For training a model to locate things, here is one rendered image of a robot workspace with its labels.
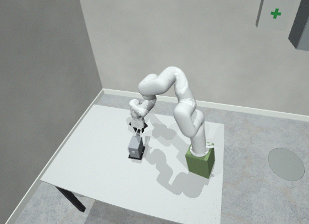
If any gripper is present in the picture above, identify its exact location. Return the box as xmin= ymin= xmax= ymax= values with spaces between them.
xmin=129 ymin=116 xmax=148 ymax=133

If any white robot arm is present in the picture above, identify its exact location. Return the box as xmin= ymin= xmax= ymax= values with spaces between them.
xmin=129 ymin=66 xmax=214 ymax=157

